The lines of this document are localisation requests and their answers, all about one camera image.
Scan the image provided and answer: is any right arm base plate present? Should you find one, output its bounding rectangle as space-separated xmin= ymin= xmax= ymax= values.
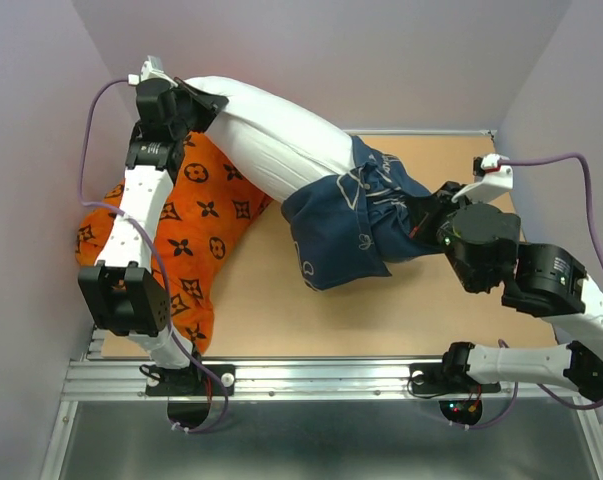
xmin=409 ymin=362 xmax=501 ymax=396

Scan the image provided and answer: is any white pillow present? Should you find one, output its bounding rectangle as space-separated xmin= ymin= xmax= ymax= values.
xmin=186 ymin=76 xmax=355 ymax=202

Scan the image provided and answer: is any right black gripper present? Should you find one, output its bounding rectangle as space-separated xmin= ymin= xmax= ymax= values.
xmin=412 ymin=180 xmax=492 ymax=295

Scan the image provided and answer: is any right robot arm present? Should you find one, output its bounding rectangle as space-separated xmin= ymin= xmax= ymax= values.
xmin=409 ymin=182 xmax=603 ymax=408

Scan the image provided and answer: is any blue pillowcase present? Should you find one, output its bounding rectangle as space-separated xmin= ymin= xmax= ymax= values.
xmin=281 ymin=136 xmax=442 ymax=291

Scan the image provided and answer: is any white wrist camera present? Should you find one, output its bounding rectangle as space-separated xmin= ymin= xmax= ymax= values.
xmin=127 ymin=55 xmax=177 ymax=87
xmin=452 ymin=153 xmax=514 ymax=203

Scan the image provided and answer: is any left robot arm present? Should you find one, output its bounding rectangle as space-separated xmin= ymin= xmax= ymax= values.
xmin=78 ymin=77 xmax=229 ymax=394

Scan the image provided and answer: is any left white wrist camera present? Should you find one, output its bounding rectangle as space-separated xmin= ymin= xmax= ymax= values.
xmin=127 ymin=55 xmax=177 ymax=87

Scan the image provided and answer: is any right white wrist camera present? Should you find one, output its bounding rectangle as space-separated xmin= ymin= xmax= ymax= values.
xmin=452 ymin=153 xmax=514 ymax=203

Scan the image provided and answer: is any aluminium front rail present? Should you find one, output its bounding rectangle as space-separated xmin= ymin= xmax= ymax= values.
xmin=63 ymin=355 xmax=596 ymax=402

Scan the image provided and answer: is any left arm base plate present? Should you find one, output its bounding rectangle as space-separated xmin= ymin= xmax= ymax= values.
xmin=139 ymin=364 xmax=236 ymax=397

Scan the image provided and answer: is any orange patterned blanket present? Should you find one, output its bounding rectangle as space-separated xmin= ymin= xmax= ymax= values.
xmin=74 ymin=132 xmax=277 ymax=356

